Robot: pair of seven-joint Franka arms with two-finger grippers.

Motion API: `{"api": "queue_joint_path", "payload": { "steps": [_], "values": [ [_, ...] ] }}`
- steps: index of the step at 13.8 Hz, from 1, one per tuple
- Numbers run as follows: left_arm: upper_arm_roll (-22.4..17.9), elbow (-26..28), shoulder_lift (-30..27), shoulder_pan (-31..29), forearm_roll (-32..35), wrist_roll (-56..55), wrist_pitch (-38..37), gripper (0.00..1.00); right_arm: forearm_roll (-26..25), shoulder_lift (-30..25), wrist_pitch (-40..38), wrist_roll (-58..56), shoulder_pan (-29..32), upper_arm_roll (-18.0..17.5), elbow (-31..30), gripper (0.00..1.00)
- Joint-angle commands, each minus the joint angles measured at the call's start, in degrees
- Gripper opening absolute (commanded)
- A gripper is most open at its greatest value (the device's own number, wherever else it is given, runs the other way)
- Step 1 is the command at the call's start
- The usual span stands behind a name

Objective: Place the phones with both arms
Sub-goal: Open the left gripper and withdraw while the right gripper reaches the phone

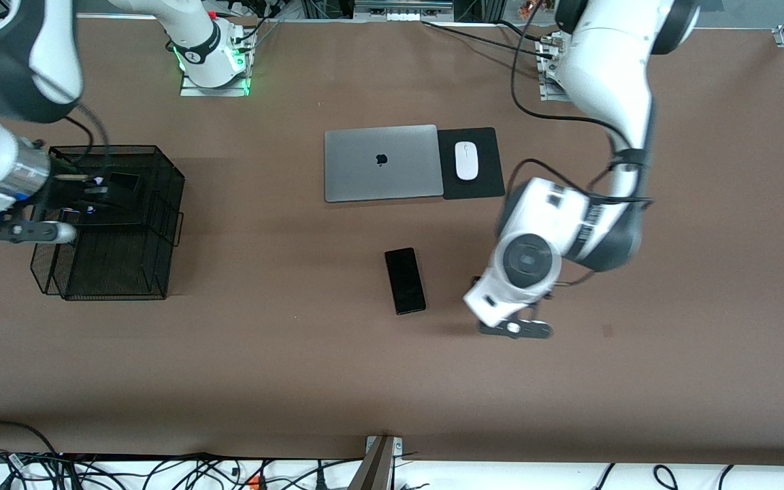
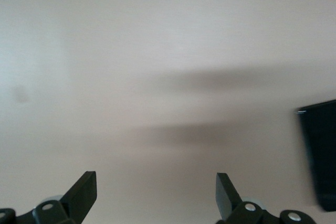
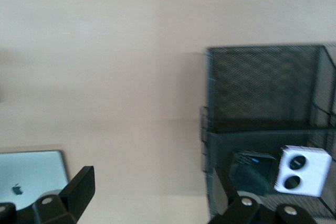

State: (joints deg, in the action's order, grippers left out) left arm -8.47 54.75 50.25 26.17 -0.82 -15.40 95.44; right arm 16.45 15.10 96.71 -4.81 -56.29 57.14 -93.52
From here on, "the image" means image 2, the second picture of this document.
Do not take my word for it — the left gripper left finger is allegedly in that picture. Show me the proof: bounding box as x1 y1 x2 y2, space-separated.
0 170 98 224

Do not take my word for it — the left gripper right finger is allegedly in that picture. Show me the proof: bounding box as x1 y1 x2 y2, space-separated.
215 173 316 224

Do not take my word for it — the black slab smartphone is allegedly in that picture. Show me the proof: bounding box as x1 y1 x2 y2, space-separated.
296 100 336 212

